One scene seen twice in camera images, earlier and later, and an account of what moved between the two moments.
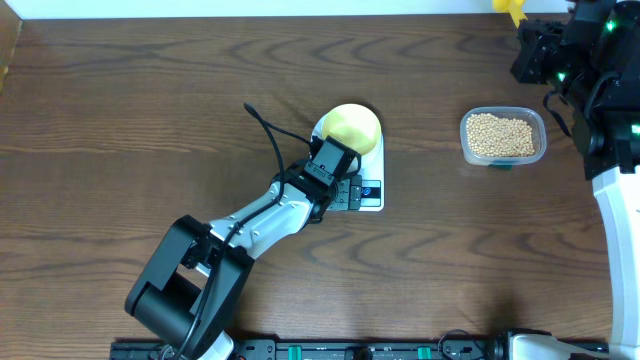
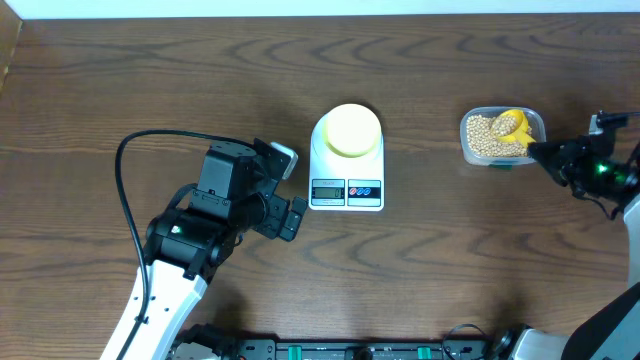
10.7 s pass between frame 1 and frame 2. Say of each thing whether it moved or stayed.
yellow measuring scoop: moved
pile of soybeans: stayed
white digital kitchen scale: stayed
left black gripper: moved
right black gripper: moved
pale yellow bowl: stayed
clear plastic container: stayed
